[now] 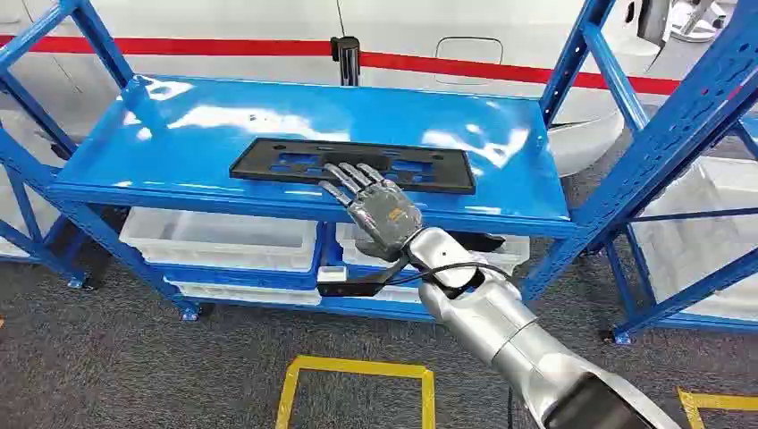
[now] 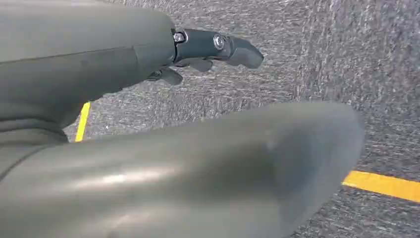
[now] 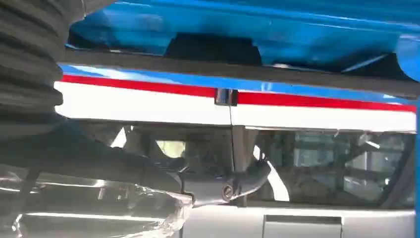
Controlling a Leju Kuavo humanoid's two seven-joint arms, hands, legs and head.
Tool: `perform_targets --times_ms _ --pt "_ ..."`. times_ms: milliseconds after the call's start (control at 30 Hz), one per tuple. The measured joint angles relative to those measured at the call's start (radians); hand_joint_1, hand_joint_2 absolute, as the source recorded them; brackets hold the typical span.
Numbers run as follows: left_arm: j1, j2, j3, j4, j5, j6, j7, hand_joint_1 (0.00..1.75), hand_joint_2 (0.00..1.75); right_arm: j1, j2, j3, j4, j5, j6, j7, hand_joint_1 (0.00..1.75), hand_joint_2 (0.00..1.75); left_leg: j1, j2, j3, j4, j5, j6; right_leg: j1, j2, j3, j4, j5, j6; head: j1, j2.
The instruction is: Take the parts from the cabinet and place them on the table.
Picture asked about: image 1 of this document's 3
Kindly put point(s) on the black plastic cutout plate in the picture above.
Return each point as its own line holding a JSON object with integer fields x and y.
{"x": 260, "y": 166}

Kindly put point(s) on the white vehicle with red stripe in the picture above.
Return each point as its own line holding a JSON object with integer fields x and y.
{"x": 237, "y": 23}

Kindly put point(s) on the blue metal shelf rack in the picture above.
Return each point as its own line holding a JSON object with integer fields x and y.
{"x": 699, "y": 290}
{"x": 195, "y": 154}

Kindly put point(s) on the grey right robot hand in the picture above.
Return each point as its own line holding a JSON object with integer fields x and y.
{"x": 385, "y": 216}

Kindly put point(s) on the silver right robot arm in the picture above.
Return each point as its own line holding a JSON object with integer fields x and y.
{"x": 491, "y": 320}

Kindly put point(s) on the wrist camera with black bracket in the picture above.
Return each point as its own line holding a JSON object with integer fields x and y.
{"x": 349, "y": 288}

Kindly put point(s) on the shallow white plastic bin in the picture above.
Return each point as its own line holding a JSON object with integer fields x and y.
{"x": 249, "y": 293}

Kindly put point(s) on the large white plastic bin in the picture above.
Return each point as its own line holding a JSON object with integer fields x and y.
{"x": 693, "y": 243}
{"x": 355, "y": 248}
{"x": 219, "y": 240}

